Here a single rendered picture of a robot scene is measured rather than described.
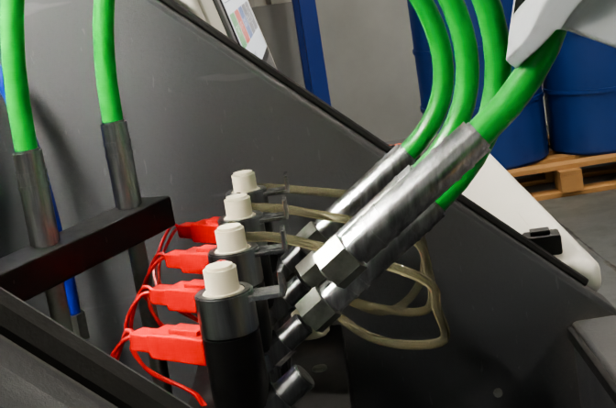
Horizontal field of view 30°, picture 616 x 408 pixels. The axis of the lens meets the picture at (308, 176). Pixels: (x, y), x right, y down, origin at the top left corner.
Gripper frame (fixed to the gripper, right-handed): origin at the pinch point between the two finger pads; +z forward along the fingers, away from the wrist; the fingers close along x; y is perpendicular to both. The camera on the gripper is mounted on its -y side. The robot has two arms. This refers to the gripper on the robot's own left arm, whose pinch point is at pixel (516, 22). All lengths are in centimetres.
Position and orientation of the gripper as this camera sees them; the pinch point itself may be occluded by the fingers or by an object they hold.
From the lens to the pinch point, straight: 53.3
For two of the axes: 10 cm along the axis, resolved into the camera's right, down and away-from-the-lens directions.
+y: 8.3, 5.5, 0.9
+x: 1.9, -4.3, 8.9
